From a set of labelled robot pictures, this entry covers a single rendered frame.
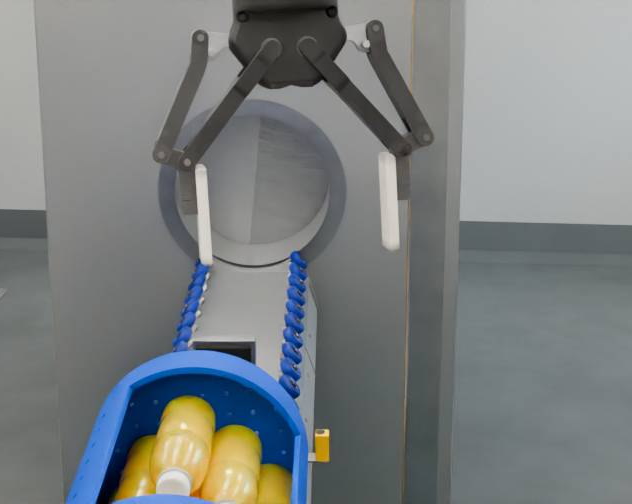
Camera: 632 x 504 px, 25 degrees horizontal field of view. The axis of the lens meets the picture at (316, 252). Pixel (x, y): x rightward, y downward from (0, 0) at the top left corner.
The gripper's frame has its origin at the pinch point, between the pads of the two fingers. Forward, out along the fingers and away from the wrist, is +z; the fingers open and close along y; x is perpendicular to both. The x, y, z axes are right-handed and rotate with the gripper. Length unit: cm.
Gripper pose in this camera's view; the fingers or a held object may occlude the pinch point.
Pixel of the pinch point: (298, 240)
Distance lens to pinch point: 105.9
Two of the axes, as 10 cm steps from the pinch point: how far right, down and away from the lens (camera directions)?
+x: -1.3, -1.5, 9.8
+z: 0.5, 9.9, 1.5
